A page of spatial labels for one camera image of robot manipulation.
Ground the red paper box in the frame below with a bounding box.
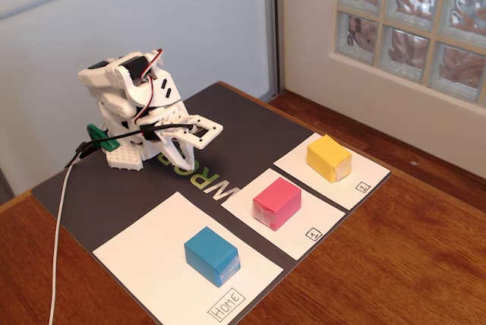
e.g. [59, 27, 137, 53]
[252, 176, 303, 232]

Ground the dark grey board mat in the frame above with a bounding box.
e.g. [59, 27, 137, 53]
[30, 80, 392, 325]

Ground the red black white servo wire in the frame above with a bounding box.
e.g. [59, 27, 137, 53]
[132, 48, 165, 123]

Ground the white paper sheet marked HOME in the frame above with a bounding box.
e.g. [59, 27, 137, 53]
[92, 191, 285, 325]

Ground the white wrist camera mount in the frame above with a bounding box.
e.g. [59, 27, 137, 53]
[178, 112, 224, 150]

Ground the white cable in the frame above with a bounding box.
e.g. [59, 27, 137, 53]
[48, 156, 79, 325]

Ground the grey metal door post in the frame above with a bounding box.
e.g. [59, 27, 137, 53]
[263, 0, 286, 101]

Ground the frosted white sliding door panel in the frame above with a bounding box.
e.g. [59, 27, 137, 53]
[0, 0, 273, 204]

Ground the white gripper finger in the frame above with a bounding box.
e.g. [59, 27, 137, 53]
[180, 137, 198, 171]
[159, 134, 191, 170]

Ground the blue paper box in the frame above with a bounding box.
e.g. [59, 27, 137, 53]
[184, 226, 241, 288]

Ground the green table clamp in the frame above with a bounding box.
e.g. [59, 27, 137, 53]
[86, 123, 122, 151]

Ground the white paper sheet marked 2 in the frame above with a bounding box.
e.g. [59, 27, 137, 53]
[272, 132, 392, 211]

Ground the black cable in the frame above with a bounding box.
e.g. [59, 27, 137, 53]
[63, 121, 197, 169]

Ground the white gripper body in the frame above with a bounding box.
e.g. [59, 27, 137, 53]
[140, 101, 199, 159]

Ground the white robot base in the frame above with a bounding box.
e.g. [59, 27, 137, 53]
[99, 123, 146, 172]

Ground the yellow paper box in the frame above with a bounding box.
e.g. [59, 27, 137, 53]
[306, 134, 353, 185]

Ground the white paper sheet marked 1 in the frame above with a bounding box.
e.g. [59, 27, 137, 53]
[219, 167, 346, 261]

